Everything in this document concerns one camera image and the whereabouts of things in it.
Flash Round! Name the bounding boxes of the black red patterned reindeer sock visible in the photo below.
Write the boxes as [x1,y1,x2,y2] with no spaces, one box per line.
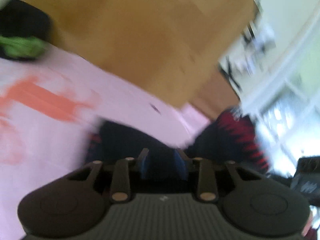
[184,107,270,174]

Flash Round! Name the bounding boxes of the black and green folded clothes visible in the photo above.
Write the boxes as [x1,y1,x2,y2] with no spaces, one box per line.
[1,0,52,61]

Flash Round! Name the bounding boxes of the pink bedsheet with deer print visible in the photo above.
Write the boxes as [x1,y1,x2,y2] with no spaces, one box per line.
[1,46,209,239]

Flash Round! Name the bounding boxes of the black drying rack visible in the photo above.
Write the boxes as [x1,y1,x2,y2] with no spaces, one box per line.
[218,0,276,94]

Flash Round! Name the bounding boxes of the wooden bed headboard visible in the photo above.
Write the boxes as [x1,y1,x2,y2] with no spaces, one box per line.
[23,0,256,107]

